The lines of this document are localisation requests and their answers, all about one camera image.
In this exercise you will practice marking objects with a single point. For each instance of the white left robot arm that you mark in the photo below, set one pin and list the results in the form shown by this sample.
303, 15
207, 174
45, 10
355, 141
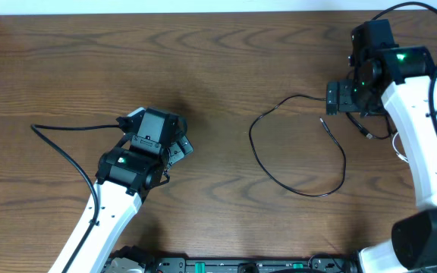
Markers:
153, 141

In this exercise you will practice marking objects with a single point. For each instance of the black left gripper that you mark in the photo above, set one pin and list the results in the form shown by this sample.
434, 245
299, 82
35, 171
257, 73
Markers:
180, 150

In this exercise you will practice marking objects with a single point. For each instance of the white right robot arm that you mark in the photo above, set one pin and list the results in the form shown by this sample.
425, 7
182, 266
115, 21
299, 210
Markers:
398, 82

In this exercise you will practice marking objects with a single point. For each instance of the black mounting rail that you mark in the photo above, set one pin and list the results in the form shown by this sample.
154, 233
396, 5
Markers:
134, 259

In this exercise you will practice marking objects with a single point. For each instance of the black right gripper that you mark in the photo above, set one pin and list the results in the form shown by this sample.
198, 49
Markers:
340, 91

